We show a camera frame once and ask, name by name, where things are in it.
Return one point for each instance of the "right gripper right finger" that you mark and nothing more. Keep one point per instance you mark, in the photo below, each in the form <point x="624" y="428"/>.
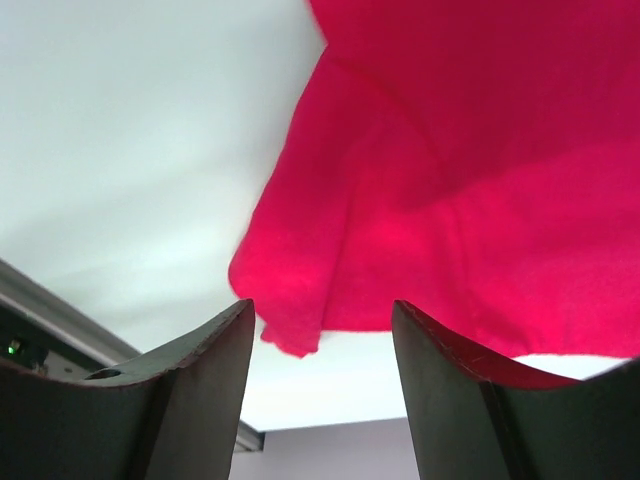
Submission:
<point x="476" y="414"/>

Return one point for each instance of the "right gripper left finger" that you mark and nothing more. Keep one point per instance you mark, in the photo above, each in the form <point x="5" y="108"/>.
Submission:
<point x="171" y="413"/>

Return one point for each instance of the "red t shirt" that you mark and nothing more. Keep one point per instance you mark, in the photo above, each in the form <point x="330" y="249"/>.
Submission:
<point x="478" y="159"/>

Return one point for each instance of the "aluminium front rail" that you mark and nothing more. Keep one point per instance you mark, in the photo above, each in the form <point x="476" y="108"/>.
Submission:
<point x="60" y="320"/>

